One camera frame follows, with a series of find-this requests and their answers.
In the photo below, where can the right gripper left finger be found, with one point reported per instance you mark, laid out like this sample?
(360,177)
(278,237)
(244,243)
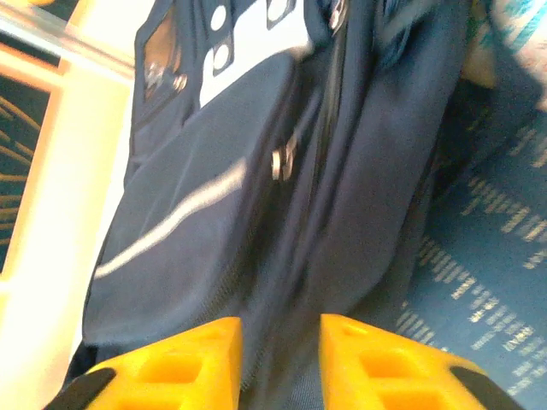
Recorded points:
(179,371)

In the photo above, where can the navy blue backpack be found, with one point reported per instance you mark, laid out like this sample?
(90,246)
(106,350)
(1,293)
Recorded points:
(256,213)

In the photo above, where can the blue book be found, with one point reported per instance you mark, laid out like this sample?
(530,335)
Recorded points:
(483,256)

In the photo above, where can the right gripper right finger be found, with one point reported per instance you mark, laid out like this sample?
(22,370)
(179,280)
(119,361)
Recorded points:
(384,371)

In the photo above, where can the aluminium frame post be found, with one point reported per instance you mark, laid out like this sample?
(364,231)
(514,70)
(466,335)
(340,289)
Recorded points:
(64,38)

